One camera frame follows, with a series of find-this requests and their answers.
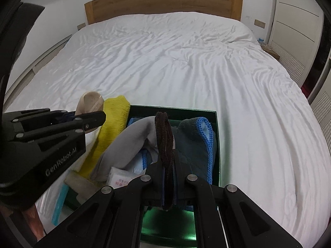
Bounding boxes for clear zip bag blue strip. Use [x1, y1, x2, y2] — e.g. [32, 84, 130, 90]
[36, 184, 72, 234]

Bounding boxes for wooden headboard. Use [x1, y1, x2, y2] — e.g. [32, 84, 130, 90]
[84, 0, 243, 25]

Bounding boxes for white radiator cover panels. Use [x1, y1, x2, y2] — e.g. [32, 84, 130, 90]
[3, 35, 72, 109]

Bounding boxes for black hair band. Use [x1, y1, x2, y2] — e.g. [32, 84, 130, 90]
[155, 112, 175, 210]

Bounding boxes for left wall switch plate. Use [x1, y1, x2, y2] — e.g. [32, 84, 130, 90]
[77, 23, 86, 31]

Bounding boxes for wall switch plate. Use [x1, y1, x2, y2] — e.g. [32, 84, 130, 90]
[254, 19, 266, 29]
[77, 23, 86, 31]

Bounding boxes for right wall switch plate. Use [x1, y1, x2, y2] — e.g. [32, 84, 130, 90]
[254, 19, 266, 29]

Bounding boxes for white wardrobe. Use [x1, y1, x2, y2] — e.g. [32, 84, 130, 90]
[269, 0, 330, 140]

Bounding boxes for blue grey microfiber towel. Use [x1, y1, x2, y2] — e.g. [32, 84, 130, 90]
[126, 116, 217, 212]

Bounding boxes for yellow cleaning cloth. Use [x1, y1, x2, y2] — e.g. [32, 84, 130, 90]
[64, 95, 131, 199]

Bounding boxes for white bed duvet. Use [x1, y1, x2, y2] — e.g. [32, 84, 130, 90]
[8, 12, 330, 247]

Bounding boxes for beige packaged sponge pack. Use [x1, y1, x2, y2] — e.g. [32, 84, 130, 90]
[106, 167, 139, 189]

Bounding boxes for beige oval sponge pad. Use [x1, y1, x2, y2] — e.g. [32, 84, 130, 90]
[74, 90, 105, 135]

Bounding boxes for grey cloth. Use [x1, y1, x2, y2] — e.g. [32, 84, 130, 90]
[90, 116, 158, 182]

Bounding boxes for person's left hand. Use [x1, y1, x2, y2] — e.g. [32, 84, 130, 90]
[22, 204, 46, 241]

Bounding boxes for green metal tray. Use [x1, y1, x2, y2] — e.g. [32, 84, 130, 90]
[64, 104, 221, 243]

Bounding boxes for right wooden nightstand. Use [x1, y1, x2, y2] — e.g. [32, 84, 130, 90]
[260, 44, 281, 61]

